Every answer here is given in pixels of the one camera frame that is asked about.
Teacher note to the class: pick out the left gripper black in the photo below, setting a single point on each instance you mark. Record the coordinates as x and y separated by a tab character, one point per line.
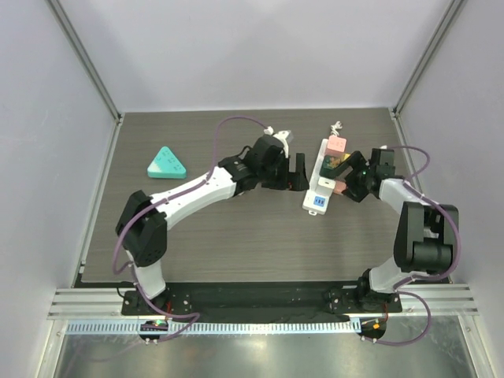
294	181

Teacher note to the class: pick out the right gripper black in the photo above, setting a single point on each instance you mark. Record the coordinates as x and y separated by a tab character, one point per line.
352	183

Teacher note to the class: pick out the large pink cube plug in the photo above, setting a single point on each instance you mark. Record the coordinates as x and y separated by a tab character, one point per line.
336	146

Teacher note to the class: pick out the dark green patterned cube plug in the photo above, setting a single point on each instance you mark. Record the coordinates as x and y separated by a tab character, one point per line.
329	166

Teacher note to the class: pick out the white power strip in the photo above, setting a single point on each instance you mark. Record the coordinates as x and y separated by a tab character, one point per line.
316	202

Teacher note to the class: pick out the white charger plug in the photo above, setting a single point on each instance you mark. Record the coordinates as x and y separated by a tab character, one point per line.
325	184

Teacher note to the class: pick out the small pink cube plug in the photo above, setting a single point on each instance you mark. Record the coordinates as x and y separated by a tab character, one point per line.
339	188

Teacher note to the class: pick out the teal triangular socket base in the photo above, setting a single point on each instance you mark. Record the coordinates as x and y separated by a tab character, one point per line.
166	165

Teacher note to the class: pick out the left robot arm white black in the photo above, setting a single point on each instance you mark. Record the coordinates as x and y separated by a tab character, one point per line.
144	224

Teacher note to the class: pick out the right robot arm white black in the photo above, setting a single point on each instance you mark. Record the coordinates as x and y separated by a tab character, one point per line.
427	242

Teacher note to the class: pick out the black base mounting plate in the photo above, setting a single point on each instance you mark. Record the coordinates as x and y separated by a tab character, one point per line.
336	297

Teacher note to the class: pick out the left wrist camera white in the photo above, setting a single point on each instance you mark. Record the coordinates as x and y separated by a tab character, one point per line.
285	136

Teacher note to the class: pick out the white slotted cable duct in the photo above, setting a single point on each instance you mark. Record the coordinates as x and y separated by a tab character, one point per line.
156	327

